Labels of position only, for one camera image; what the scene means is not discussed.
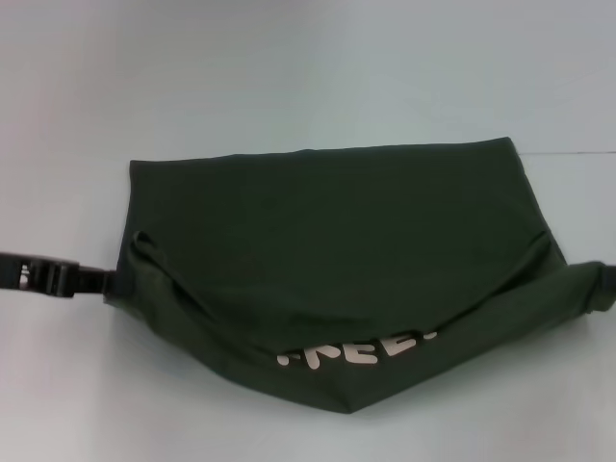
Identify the dark green shirt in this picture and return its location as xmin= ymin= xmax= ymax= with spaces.
xmin=103 ymin=137 xmax=608 ymax=403

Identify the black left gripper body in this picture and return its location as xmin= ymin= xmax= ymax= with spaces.
xmin=0 ymin=249 xmax=81 ymax=302

